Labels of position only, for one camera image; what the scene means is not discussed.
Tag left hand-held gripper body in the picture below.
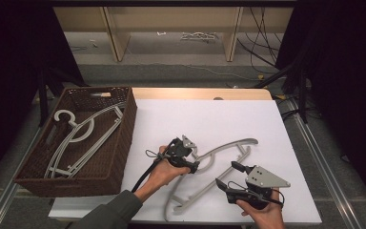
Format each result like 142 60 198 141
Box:
166 135 198 170

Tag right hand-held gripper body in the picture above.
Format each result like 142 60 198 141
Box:
225 164 292 211

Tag grey plastic clothes hanger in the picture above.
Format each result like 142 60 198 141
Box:
44 106 125 179
163 137 259 222
44 101 127 179

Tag brown wicker basket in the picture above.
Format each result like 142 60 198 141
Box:
13 86 138 198

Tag person's left hand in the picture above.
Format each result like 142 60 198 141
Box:
148 145 192 193

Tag person's right hand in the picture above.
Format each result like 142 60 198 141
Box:
235 188 286 229

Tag white table mat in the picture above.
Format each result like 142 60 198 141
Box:
49 98 322 227

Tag black metal stand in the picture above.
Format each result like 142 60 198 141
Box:
253 61 310 125
37 63 89 128

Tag pile of white floor clutter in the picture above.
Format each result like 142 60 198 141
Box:
180 31 219 43

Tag black curtain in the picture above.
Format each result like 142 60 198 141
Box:
275 0 366 206
0 0 89 192

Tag beige wooden desk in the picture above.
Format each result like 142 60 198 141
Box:
52 6 295 63

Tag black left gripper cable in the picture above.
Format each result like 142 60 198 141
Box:
131 138 176 194

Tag metal floor rail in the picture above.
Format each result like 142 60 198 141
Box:
0 127 43 229
285 97 361 229

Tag black power cables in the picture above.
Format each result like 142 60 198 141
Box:
237 6 289 74

